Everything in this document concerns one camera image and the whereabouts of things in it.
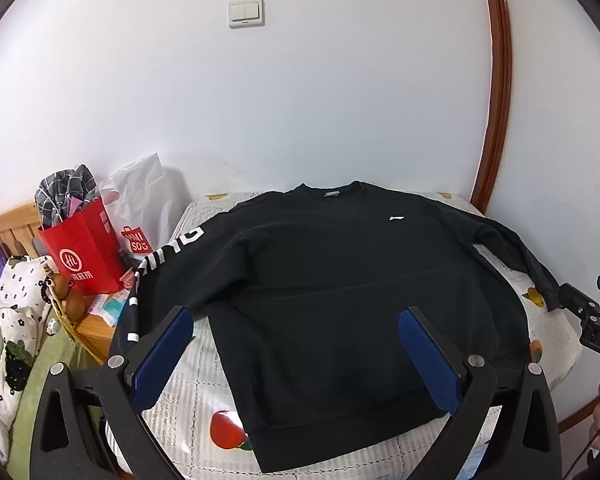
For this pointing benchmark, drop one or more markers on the wooden bed headboard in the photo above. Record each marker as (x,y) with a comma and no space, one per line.
(15,225)

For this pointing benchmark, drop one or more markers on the white floral blanket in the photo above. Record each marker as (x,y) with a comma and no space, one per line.
(15,285)

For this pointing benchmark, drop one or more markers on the black sweatshirt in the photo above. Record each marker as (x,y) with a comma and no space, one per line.
(330,285)

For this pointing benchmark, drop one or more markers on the brown gourd pendant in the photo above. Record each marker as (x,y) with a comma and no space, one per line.
(62,292)

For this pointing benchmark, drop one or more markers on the red paper bag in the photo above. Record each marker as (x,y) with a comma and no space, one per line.
(87,255)

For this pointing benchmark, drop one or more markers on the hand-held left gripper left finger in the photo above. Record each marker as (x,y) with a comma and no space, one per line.
(160,355)

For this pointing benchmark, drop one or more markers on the wooden table edge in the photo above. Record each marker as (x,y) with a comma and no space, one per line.
(577,412)

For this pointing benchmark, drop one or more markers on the white light switch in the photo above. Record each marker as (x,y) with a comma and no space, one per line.
(246,14)

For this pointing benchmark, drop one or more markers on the grey plaid cloth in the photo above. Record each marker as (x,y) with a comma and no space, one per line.
(55,195)

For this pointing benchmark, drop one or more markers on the wooden door frame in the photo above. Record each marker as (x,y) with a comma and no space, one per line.
(497,85)

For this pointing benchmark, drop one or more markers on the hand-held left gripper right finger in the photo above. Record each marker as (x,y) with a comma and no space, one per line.
(425,355)

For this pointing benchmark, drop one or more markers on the teal tissue pack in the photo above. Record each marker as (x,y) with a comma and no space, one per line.
(111,310)

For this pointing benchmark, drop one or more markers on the small pink object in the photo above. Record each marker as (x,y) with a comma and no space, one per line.
(128,276)

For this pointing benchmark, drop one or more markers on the white plastic bag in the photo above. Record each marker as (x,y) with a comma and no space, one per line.
(145,195)

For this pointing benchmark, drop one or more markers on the fruit print tablecloth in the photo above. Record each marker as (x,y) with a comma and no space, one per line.
(205,375)

